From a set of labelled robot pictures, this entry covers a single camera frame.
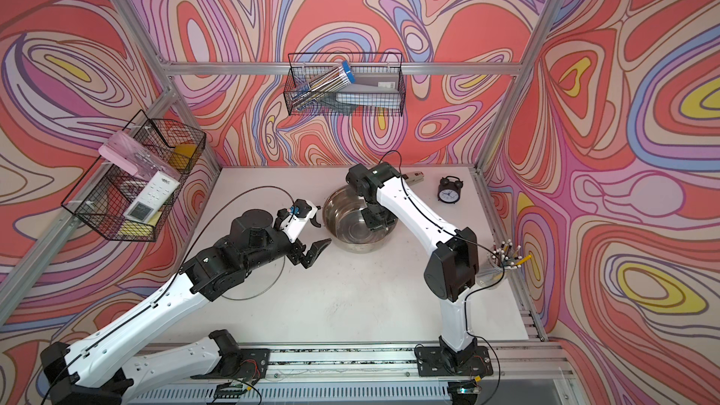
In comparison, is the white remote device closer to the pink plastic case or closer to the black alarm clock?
the pink plastic case

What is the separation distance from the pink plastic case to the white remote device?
34mm

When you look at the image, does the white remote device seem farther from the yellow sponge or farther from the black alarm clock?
the black alarm clock

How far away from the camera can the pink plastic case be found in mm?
672

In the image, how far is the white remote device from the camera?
70 cm

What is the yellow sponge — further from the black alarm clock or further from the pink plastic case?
the black alarm clock
